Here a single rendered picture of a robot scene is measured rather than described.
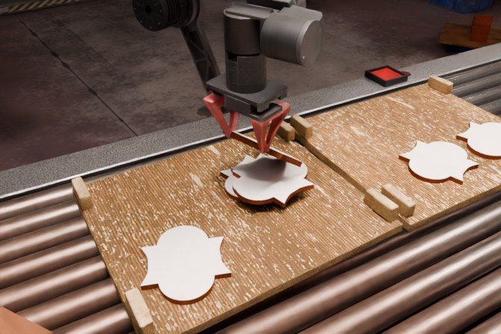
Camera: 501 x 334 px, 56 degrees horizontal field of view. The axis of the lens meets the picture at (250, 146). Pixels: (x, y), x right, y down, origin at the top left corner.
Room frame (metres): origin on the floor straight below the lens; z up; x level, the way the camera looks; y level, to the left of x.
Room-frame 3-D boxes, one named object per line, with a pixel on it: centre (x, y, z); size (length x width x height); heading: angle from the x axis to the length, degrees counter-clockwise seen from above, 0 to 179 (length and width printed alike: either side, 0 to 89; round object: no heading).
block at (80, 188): (0.59, 0.27, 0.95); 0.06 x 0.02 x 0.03; 31
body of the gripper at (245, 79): (0.60, 0.01, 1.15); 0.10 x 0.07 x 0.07; 50
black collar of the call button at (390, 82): (1.11, -0.35, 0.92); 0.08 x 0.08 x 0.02; 29
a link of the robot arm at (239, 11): (0.60, 0.00, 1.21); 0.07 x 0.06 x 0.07; 56
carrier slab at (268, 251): (0.58, 0.03, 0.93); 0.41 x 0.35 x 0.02; 121
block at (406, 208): (0.58, -0.23, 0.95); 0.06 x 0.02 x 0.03; 29
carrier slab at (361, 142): (0.79, -0.34, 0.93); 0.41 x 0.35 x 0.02; 119
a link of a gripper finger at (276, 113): (0.59, -0.01, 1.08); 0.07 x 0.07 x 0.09; 50
